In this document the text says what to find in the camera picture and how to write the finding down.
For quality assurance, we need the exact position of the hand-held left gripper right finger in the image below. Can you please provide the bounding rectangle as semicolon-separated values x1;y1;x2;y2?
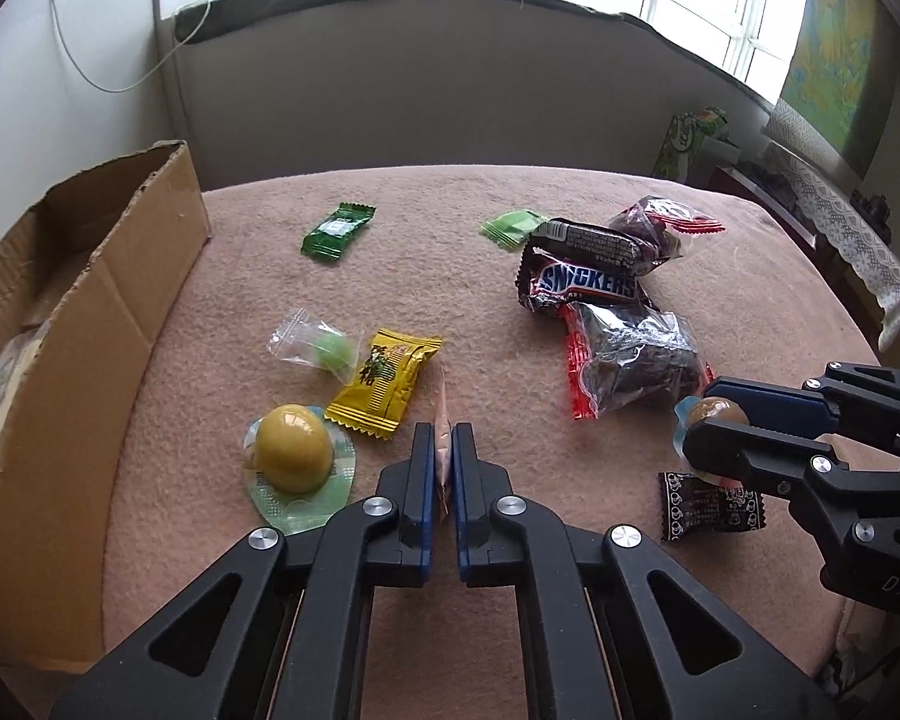
454;422;860;720

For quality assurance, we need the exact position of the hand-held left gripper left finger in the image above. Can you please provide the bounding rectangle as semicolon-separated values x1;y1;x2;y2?
49;422;440;720

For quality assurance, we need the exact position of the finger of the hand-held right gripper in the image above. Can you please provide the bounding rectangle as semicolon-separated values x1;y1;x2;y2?
703;362;900;470
681;416;884;545

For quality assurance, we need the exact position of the thin pink snack packet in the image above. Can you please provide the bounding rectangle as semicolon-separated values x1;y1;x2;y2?
435;369;457;522

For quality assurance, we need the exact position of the brown jelly cup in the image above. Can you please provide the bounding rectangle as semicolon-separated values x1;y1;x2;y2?
673;394;752;487

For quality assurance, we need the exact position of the brown chocolate bar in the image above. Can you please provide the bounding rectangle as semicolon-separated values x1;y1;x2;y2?
515;244;657;316
529;217;642;271

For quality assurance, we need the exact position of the dark green candy packet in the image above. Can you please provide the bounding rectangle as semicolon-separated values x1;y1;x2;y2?
301;202;376;265

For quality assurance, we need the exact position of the cardboard box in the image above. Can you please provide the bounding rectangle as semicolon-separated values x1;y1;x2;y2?
0;139;212;672

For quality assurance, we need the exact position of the small black candy packet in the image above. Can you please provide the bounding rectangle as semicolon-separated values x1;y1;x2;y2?
658;471;767;542

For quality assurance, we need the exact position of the yellow candy packet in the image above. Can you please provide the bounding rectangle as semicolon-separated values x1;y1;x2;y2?
324;328;445;440

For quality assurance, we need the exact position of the yellow jelly cup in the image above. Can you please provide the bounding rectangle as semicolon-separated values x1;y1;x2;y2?
241;403;359;537

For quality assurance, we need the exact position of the red-edged clear prune packet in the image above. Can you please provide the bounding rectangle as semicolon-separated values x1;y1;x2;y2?
607;195;727;275
561;301;715;421

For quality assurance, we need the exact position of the clear packet with green candy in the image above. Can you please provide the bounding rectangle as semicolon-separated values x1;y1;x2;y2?
268;307;365;380

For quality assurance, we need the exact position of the pink blanket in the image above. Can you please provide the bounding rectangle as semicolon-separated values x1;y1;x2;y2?
101;165;882;720

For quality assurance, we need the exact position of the white lace cloth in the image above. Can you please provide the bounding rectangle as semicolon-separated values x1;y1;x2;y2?
765;101;900;350

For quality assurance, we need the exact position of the light green candy packet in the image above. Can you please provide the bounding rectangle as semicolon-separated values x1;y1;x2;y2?
480;210;548;250

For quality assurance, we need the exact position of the green printed box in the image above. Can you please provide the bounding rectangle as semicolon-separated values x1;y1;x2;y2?
652;106;730;181

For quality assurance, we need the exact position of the pale printed wrapper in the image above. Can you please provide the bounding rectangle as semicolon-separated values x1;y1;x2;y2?
0;322;53;541

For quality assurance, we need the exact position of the wall map poster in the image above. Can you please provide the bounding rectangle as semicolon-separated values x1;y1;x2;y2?
780;0;900;173

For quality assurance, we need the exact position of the white cable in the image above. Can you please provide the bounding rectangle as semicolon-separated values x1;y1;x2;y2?
49;0;218;92

